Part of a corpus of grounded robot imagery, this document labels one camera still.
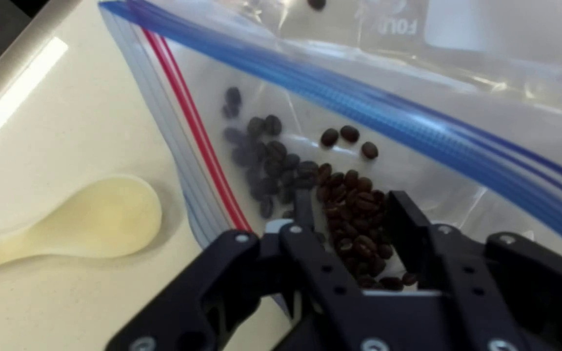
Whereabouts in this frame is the clear zip plastic bag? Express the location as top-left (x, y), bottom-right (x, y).
top-left (99, 0), bottom-right (562, 268)

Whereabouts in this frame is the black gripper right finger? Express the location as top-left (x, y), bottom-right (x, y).
top-left (384, 190), bottom-right (562, 351)

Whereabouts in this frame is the cream plastic spoon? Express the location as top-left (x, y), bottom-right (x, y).
top-left (0, 175), bottom-right (162, 266)

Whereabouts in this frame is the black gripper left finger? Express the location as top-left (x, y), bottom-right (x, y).
top-left (105, 188), bottom-right (363, 351)

